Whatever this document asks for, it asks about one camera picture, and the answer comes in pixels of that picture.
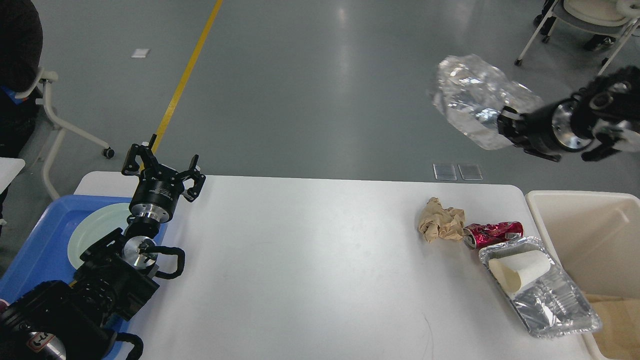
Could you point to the floor socket plate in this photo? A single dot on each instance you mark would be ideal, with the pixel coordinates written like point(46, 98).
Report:
point(470, 172)
point(445, 172)

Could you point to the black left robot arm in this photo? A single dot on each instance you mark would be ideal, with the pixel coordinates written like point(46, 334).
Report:
point(69, 321)

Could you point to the crushed red soda can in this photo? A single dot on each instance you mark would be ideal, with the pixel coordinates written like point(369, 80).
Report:
point(479, 236)

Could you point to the green plate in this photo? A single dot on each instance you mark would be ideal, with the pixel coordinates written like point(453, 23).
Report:
point(94, 227)

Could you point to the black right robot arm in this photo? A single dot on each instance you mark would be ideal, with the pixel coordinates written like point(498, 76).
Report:
point(597, 121)

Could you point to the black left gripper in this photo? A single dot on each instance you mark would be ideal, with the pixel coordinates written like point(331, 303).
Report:
point(155, 198)

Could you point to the white office chair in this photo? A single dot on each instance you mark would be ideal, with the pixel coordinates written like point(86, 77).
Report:
point(609, 18)
point(60, 128)

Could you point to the white office chair left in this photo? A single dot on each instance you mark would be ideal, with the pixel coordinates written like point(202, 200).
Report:
point(60, 128)

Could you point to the clear plastic bottle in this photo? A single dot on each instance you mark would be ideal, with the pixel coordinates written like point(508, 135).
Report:
point(551, 306)

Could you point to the aluminium foil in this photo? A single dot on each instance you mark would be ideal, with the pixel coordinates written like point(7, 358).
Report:
point(471, 93)

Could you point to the floor socket plate left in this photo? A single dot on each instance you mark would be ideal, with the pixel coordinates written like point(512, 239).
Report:
point(445, 172)

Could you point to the person in dark clothes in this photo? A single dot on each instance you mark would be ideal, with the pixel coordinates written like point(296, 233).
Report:
point(21, 41)

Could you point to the brown paper bag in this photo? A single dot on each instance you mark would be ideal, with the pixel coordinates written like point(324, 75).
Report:
point(617, 325)

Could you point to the crumpled brown paper ball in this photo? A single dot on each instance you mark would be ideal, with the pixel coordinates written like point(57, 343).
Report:
point(437, 222)

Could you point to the blue plastic tray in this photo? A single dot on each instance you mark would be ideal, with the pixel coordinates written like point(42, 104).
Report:
point(43, 257)

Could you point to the beige plastic bin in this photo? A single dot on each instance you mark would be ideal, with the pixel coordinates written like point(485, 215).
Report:
point(595, 237)

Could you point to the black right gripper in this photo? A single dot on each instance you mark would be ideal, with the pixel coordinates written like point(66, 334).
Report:
point(545, 133)

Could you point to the white office chair right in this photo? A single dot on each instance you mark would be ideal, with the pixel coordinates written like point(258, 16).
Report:
point(609, 18)

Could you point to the person's feet under chair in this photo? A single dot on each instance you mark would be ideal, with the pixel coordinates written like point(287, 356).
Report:
point(597, 41)

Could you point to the white paper on floor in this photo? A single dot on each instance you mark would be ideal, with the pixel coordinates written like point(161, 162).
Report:
point(140, 53)

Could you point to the floor socket plate right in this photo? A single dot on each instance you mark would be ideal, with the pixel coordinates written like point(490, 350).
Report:
point(470, 172)

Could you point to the white paper cup lying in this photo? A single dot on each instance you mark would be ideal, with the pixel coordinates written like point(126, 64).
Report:
point(514, 272)

